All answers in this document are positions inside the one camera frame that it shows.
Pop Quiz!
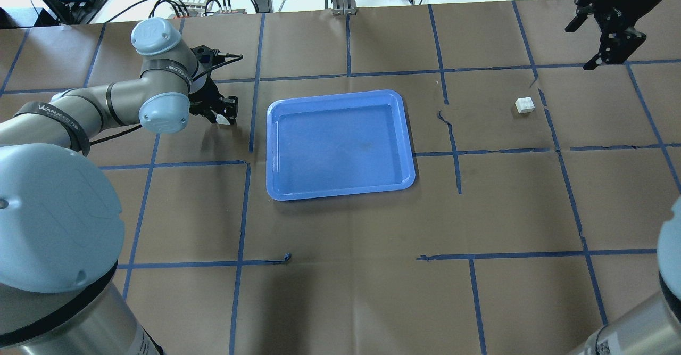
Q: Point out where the orange connector hub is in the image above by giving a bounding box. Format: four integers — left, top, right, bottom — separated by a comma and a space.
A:
212, 8, 247, 16

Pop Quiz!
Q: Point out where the brown paper table cover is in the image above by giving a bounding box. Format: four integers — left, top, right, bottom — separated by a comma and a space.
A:
2, 0, 679, 354

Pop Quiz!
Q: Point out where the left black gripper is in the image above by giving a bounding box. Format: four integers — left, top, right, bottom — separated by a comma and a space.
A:
189, 73, 238, 124

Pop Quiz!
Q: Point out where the white block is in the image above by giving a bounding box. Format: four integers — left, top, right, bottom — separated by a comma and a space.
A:
514, 96, 536, 114
216, 113, 237, 126

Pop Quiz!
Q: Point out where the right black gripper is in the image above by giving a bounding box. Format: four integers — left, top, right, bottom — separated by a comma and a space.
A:
565, 0, 662, 71

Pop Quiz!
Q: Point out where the blue plastic tray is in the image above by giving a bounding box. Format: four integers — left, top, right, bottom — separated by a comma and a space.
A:
266, 90, 416, 201

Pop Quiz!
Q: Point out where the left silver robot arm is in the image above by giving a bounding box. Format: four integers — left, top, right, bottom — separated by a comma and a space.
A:
1, 18, 242, 354

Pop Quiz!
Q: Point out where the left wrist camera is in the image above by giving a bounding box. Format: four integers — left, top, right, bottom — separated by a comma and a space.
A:
192, 45, 225, 71

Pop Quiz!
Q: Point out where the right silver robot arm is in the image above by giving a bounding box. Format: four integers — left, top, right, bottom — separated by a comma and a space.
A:
565, 0, 680, 354

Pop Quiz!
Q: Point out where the black monitor stand base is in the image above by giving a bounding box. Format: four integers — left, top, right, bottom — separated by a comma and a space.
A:
59, 0, 109, 24

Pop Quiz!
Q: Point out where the black adapter near keyboard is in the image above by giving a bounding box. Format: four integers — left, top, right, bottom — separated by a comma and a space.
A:
254, 0, 272, 13

